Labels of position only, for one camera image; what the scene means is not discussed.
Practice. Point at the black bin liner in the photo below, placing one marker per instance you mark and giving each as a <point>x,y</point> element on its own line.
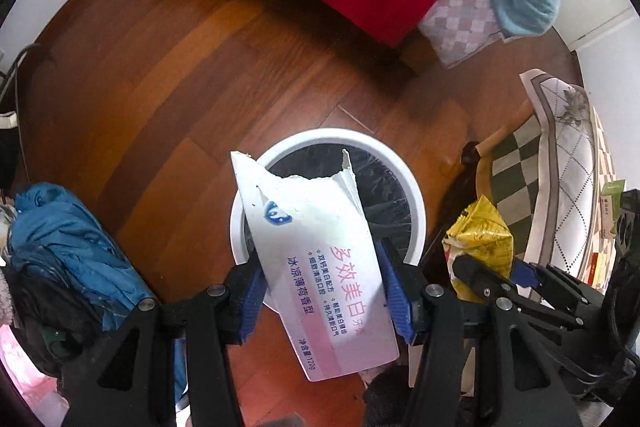
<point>385,192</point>

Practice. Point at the torn white toothpaste box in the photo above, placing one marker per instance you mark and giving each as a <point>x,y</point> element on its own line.
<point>320,257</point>

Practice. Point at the pink checkered cloth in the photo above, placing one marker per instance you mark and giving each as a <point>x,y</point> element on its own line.
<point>462,19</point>

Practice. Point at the white power strip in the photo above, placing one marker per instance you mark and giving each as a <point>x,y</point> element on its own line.
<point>7,120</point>

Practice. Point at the wooden chair frame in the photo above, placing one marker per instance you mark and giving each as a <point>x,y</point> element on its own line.
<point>484,187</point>

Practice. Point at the green checkered cushion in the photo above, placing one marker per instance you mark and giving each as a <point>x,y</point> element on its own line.
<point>517,177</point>

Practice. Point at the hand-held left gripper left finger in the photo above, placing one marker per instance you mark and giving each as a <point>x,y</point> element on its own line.
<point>251,302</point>

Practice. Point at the white round trash bin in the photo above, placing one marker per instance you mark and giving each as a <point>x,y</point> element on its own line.
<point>327,138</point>

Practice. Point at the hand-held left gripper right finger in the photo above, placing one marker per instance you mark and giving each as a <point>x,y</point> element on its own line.
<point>397,302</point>

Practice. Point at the black cloth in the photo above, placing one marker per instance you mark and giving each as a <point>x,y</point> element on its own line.
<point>35,307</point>

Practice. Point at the green box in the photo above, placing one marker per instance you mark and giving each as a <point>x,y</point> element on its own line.
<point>612,207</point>

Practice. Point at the blue jacket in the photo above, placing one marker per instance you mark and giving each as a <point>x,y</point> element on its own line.
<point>65,247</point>

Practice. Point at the yellow snack packet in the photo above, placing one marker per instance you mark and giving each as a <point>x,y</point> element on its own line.
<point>481,232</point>

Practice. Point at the pink plastic bag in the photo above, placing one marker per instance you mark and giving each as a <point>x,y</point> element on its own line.
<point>25,377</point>

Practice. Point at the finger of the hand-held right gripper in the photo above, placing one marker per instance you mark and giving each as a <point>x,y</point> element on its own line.
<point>475,274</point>
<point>524,277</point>

